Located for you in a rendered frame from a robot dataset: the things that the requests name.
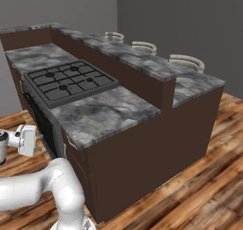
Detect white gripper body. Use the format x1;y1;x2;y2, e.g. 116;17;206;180
18;124;38;158

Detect brown drawer front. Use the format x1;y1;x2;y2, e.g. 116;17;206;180
61;127;98;223

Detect black steel oven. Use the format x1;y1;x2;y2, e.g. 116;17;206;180
20;79;68;161

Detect black gas hob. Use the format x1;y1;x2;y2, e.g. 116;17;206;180
23;59;121;110

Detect brown kitchen island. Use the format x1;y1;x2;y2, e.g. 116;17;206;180
0;22;227;224

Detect beige stool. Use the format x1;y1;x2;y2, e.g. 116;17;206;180
168;53;206;74
104;30;125;44
131;40;159;56

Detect white drawer handle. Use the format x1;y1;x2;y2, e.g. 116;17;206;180
65;134;79;151

